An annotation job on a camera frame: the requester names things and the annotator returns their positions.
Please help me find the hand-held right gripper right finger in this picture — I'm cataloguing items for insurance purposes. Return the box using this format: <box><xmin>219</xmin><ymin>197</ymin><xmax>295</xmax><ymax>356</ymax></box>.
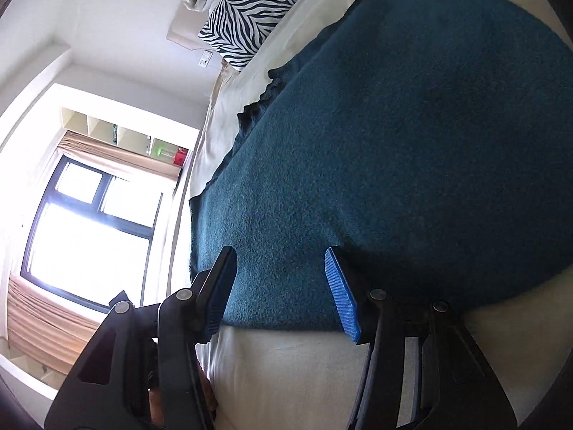
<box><xmin>324</xmin><ymin>246</ymin><xmax>520</xmax><ymax>430</ymax></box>

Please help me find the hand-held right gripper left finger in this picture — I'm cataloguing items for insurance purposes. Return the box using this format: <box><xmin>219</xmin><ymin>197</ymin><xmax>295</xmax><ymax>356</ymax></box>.
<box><xmin>44</xmin><ymin>246</ymin><xmax>238</xmax><ymax>430</ymax></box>

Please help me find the dark teal knit sweater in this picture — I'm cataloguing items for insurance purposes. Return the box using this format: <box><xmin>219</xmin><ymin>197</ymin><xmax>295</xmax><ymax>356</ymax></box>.
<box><xmin>188</xmin><ymin>0</ymin><xmax>573</xmax><ymax>332</ymax></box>

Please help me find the bed with beige sheet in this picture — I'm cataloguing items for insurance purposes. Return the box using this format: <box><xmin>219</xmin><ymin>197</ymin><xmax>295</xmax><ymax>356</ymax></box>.
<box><xmin>188</xmin><ymin>0</ymin><xmax>573</xmax><ymax>430</ymax></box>

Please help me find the black framed window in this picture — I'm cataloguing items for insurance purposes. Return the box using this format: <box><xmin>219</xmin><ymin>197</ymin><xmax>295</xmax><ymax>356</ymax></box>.
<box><xmin>20</xmin><ymin>154</ymin><xmax>164</xmax><ymax>314</ymax></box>

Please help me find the tan curtain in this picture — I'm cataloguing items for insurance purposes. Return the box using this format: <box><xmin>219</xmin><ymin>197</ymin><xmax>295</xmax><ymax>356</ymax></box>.
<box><xmin>58</xmin><ymin>130</ymin><xmax>182</xmax><ymax>183</ymax></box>
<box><xmin>6</xmin><ymin>275</ymin><xmax>112</xmax><ymax>372</ymax></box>

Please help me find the beige upholstered headboard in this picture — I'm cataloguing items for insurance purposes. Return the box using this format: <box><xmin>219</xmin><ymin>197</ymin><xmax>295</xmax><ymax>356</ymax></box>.
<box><xmin>167</xmin><ymin>0</ymin><xmax>225</xmax><ymax>54</ymax></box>

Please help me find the zebra print pillow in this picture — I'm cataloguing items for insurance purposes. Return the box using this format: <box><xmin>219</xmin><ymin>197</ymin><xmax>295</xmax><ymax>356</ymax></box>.
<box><xmin>198</xmin><ymin>0</ymin><xmax>332</xmax><ymax>72</ymax></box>

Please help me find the white wall shelf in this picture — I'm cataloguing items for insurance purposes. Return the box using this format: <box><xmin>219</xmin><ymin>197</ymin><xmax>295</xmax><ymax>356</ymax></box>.
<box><xmin>60</xmin><ymin>106</ymin><xmax>198</xmax><ymax>166</ymax></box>

